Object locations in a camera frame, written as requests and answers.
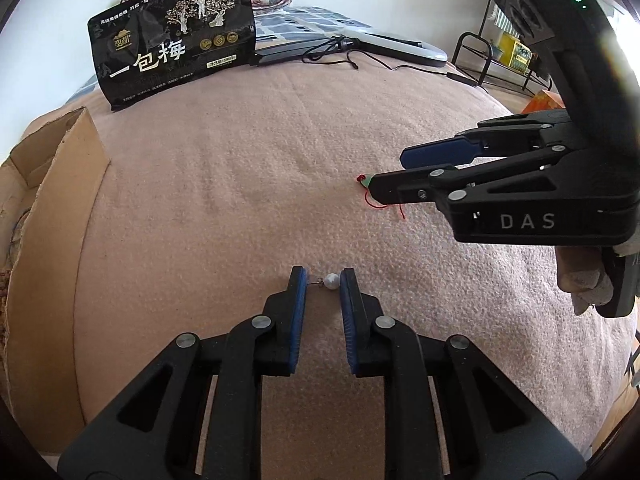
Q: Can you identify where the green jade pendant red string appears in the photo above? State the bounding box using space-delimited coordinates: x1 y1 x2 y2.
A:
354 173 407 221

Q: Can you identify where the single white pearl pendant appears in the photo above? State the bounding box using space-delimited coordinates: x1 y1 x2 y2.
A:
307 273 341 290

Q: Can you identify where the gloved hand holding gripper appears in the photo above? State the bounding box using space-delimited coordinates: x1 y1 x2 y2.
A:
554 247 614 315

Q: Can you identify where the orange covered stool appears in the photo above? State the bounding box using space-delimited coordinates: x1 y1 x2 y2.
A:
522 90 565 114

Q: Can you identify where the yellow box on rack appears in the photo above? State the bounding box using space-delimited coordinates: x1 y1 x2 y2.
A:
498 33 533 73

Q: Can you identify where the black clothes rack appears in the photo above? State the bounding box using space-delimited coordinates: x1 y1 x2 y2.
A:
451 0 553 96

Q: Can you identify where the striped hanging cloth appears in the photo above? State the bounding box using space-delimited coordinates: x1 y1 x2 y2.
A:
488 2 520 39

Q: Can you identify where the black folded tripod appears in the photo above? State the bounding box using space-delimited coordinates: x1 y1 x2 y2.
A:
248 36 355 67

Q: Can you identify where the pink blanket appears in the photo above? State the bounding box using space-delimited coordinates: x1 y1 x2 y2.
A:
73 56 637 452

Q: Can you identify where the brown cardboard box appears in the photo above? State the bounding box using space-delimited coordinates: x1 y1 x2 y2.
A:
1 107 110 454

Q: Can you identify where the black snack bag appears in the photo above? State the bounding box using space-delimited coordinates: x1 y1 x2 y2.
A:
88 0 256 110

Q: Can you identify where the white ring light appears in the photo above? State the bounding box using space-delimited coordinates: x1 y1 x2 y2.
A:
341 27 448 67

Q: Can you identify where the black power cable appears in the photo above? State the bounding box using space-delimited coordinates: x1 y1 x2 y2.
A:
299 34 482 89

